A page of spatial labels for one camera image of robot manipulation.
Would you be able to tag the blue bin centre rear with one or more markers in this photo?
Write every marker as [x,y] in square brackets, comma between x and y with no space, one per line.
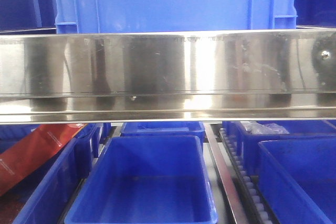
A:
[173,128]

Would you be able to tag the blue bin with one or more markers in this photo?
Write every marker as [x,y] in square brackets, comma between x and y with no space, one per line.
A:
[42,196]
[297,179]
[247,144]
[147,179]
[173,128]

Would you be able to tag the blue bin centre front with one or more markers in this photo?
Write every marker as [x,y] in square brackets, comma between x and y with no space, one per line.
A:
[147,179]

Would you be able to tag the stainless steel shelf beam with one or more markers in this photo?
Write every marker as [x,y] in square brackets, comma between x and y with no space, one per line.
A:
[200,75]

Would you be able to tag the large blue crate upper shelf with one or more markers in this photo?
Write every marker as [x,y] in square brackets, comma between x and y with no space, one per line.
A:
[137,16]

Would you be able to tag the blue bin right rear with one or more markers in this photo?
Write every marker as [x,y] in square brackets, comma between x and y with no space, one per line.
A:
[247,144]

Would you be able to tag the blue bin right front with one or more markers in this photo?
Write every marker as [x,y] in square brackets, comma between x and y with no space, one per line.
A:
[297,179]

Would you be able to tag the blue bin left front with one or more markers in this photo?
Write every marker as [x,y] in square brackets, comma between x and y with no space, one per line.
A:
[42,196]

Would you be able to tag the clear plastic bag of parts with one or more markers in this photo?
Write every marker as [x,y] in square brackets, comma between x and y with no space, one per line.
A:
[256,128]

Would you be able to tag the black roller track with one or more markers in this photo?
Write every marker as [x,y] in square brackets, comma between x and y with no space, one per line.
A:
[254,206]

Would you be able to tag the chrome bolt on beam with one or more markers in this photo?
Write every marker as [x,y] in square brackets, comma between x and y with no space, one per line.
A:
[325,54]

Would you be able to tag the red foil pouch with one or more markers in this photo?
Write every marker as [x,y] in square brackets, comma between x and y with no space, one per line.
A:
[34,150]

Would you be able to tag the dark blue crate upper left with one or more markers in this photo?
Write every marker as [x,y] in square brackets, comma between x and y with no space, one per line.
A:
[27,14]

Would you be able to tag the steel divider rail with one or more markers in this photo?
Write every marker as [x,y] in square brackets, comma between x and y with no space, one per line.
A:
[234,207]

